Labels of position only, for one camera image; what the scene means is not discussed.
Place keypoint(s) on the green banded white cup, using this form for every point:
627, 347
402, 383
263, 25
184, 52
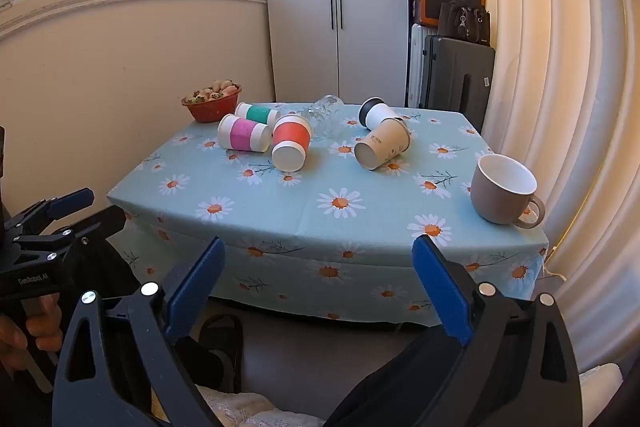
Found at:
262, 113

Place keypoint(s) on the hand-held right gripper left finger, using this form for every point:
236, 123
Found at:
195, 292

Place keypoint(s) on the white wardrobe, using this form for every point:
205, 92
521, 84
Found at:
300, 7

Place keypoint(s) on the clear glass cup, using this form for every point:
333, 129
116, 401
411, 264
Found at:
325, 112

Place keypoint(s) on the white cup dark rim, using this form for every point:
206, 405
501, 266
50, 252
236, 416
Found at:
382, 114

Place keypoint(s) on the white lace cushion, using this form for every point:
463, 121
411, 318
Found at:
250, 409

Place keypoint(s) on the red plastic bowl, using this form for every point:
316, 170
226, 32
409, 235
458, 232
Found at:
212, 111

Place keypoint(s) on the dark grey suitcase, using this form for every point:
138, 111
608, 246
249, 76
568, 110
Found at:
450, 77

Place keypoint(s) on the silver suitcase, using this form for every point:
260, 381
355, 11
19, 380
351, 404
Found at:
415, 67

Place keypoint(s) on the cream curtain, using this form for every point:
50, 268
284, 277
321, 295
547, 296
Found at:
550, 57

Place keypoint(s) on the brown paper cup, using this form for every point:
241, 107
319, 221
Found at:
385, 139

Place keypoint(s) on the black sandal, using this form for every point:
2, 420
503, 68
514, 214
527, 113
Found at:
220, 332

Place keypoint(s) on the person's left hand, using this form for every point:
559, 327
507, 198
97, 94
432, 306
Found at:
12, 339

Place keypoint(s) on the pink banded white cup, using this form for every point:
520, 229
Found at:
242, 133

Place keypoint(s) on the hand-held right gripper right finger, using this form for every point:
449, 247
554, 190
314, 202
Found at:
442, 292

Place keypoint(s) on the black handbag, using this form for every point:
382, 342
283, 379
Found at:
452, 24

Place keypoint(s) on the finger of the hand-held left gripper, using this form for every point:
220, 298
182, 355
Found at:
102, 220
75, 200

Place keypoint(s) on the light blue daisy tablecloth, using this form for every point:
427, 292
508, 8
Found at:
320, 177

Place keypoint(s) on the assorted food pieces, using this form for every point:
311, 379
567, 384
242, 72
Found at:
212, 92

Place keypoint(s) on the white fluffy cloth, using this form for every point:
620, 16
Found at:
600, 392

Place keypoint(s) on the grey ceramic mug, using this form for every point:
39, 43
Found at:
492, 202

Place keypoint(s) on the orange banded white cup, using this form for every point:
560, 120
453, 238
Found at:
292, 137

